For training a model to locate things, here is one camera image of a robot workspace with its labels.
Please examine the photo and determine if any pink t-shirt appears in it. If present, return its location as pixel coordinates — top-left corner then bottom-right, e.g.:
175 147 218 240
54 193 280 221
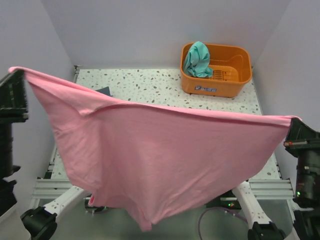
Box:
24 68 292 231

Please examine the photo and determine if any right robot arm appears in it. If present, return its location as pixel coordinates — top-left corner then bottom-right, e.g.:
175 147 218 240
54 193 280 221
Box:
222 118 320 240

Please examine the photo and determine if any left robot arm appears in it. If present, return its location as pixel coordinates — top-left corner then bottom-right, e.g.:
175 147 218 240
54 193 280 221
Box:
10 85 90 240

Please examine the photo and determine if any folded dark blue t-shirt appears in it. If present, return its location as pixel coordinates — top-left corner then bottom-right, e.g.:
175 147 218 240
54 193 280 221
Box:
96 86 112 97

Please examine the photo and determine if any orange plastic basket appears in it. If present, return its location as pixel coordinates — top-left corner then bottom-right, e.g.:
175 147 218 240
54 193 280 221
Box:
180 43 252 98

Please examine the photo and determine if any teal t-shirt in basket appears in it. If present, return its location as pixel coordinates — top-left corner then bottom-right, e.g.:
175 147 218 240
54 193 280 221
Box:
182 41 214 78

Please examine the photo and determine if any aluminium table frame rail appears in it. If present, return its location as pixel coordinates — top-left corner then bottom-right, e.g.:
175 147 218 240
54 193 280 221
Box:
18 65 82 240

